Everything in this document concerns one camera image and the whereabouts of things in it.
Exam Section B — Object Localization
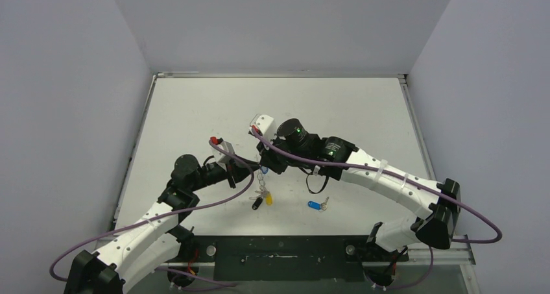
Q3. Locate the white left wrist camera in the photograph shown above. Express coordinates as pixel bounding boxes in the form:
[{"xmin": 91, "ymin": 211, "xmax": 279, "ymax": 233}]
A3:
[{"xmin": 209, "ymin": 136, "xmax": 235, "ymax": 165}]

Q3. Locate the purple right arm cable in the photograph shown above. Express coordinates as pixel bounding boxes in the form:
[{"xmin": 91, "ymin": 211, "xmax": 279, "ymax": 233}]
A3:
[{"xmin": 251, "ymin": 127, "xmax": 503, "ymax": 244}]

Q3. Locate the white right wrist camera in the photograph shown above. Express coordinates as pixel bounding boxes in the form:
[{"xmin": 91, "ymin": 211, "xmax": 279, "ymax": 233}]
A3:
[{"xmin": 249, "ymin": 114, "xmax": 277, "ymax": 142}]

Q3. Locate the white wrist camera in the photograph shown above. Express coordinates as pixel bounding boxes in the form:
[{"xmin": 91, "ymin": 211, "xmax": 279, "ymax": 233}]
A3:
[
  {"xmin": 249, "ymin": 114, "xmax": 277, "ymax": 142},
  {"xmin": 209, "ymin": 136, "xmax": 235, "ymax": 165}
]

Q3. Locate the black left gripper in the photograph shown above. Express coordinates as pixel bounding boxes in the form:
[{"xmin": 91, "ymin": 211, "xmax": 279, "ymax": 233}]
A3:
[{"xmin": 189, "ymin": 154, "xmax": 260, "ymax": 192}]

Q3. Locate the silver key on blue tag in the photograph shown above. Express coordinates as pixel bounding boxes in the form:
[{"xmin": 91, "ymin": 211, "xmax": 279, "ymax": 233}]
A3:
[{"xmin": 320, "ymin": 197, "xmax": 329, "ymax": 212}]

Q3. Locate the black key tag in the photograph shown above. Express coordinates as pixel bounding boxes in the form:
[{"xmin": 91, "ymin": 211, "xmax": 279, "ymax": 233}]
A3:
[{"xmin": 252, "ymin": 197, "xmax": 263, "ymax": 210}]

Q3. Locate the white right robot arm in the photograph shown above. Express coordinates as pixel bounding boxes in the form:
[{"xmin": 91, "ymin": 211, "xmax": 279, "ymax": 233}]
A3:
[{"xmin": 250, "ymin": 115, "xmax": 460, "ymax": 261}]

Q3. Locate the aluminium frame rail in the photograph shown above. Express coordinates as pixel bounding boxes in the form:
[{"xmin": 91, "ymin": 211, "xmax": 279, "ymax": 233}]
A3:
[{"xmin": 403, "ymin": 242, "xmax": 476, "ymax": 265}]

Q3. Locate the solid blue key tag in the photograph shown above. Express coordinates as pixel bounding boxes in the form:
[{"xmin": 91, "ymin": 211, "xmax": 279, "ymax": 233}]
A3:
[{"xmin": 307, "ymin": 201, "xmax": 322, "ymax": 211}]

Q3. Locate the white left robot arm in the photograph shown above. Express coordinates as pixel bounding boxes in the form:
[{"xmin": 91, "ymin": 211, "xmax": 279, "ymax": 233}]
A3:
[{"xmin": 64, "ymin": 154, "xmax": 260, "ymax": 293}]

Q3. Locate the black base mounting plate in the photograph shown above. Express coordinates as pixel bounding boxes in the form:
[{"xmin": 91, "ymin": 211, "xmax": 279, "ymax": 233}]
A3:
[{"xmin": 175, "ymin": 236, "xmax": 409, "ymax": 282}]

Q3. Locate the perforated metal key plate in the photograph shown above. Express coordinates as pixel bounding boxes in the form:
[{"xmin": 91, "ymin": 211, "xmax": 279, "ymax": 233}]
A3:
[{"xmin": 256, "ymin": 170, "xmax": 270, "ymax": 199}]

